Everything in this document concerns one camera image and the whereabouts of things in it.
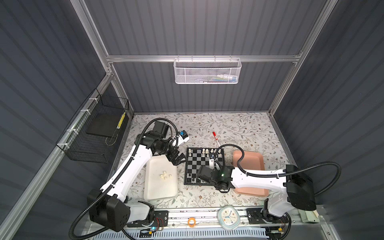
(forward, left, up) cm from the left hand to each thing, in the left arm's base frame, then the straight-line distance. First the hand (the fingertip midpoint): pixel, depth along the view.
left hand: (180, 152), depth 77 cm
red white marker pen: (+21, -24, -18) cm, 36 cm away
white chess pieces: (-4, +11, -18) cm, 21 cm away
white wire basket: (+75, -23, +4) cm, 79 cm away
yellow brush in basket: (+17, +32, +8) cm, 37 cm away
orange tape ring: (-29, -6, -19) cm, 35 cm away
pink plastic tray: (+3, -45, -20) cm, 49 cm away
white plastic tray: (-7, +13, -20) cm, 25 cm away
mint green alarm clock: (-28, -22, -16) cm, 39 cm away
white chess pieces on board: (+8, -15, -15) cm, 23 cm away
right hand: (-8, -16, -12) cm, 22 cm away
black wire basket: (+6, +42, +9) cm, 43 cm away
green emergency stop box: (-30, -59, -12) cm, 68 cm away
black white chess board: (+6, -10, -17) cm, 20 cm away
